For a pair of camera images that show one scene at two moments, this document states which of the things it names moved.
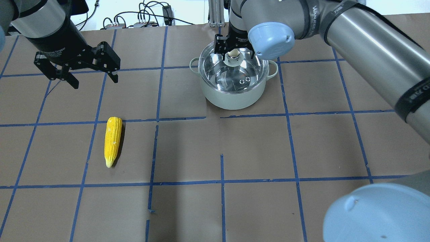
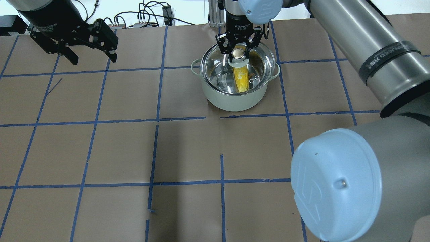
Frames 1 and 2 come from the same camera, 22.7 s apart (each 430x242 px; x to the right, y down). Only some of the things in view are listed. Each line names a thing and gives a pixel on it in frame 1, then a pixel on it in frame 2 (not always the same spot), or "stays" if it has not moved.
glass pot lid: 238,73 stays
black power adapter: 167,12 stays
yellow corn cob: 112,136 -> 241,78
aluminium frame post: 217,18 stays
